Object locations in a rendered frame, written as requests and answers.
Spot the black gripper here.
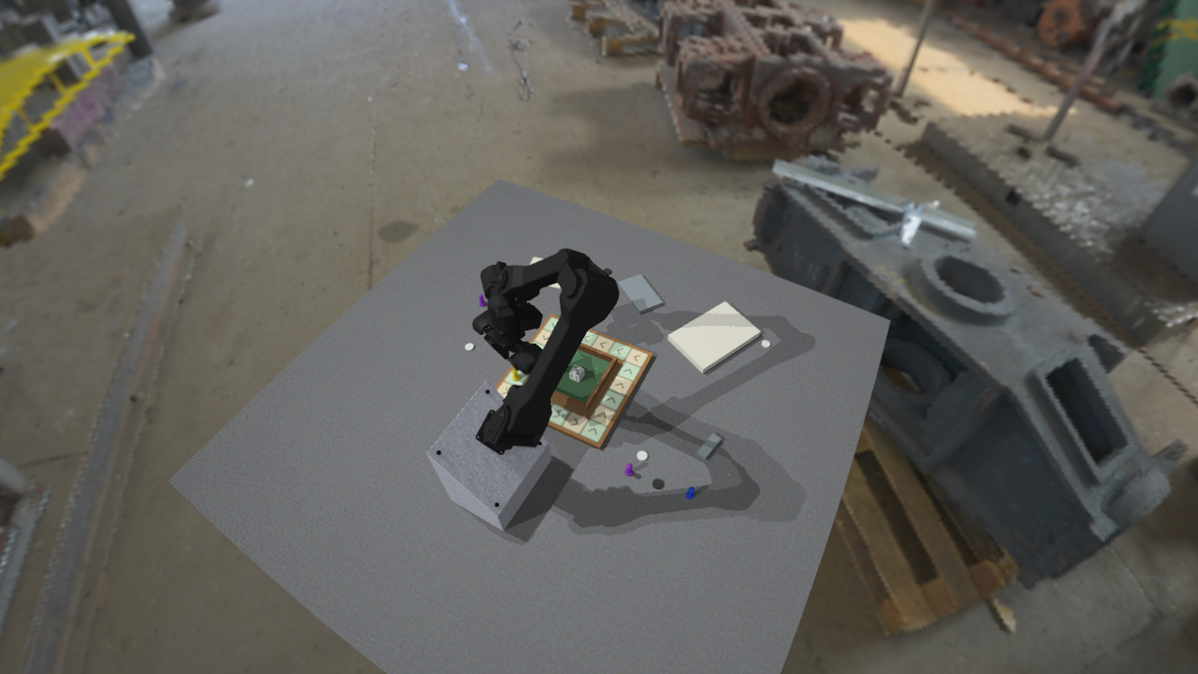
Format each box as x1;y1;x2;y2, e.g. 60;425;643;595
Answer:
473;309;541;374

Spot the cream flat rectangular block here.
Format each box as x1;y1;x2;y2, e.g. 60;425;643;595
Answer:
668;300;761;374

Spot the brown wooden board frame with arrow squares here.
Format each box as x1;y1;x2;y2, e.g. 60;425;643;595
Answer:
494;314;653;450

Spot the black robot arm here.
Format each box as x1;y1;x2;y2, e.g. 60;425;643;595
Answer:
474;249;621;455

